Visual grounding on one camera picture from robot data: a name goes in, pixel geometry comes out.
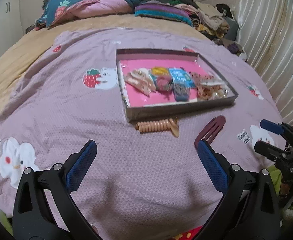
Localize maroon hair clip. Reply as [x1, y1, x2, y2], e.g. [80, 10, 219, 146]
[194, 115, 226, 149]

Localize clear beige claw clip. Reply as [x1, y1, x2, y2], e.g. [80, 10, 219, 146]
[132, 68, 153, 82]

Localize tan bed sheet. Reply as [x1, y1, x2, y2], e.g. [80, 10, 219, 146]
[0, 14, 208, 108]

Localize left hand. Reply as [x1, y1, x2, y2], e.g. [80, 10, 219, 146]
[91, 225, 99, 234]

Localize green blanket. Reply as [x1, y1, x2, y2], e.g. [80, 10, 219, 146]
[267, 165, 289, 196]

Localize bobby pins blue card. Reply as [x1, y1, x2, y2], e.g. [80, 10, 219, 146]
[173, 82, 189, 102]

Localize peach spiral hair tie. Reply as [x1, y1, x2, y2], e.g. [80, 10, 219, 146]
[135, 117, 180, 138]

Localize white striped curtain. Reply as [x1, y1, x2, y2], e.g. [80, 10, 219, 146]
[233, 0, 293, 124]

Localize striped purple teal pillow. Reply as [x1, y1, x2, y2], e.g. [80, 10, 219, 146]
[134, 2, 193, 27]

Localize yellow bracelets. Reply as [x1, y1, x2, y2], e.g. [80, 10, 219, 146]
[149, 65, 171, 81]

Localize purple cartoon quilt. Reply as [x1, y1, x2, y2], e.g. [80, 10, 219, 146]
[0, 29, 285, 239]

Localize navy pink folded duvet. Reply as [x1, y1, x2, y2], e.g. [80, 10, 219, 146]
[35, 0, 140, 30]

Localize beige mesh dotted bow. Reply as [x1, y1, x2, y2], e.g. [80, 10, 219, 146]
[189, 72, 220, 100]

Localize pink beige claw clip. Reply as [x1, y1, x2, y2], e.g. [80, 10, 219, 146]
[124, 71, 156, 96]

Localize dark cardboard tray box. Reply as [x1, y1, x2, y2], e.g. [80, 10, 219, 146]
[116, 49, 238, 121]

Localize pile of clothes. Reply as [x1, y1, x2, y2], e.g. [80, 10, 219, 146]
[169, 0, 247, 61]

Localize red floral blanket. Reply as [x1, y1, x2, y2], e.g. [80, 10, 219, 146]
[170, 226, 202, 240]

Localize white earring card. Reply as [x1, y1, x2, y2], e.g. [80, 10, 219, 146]
[199, 78, 225, 87]

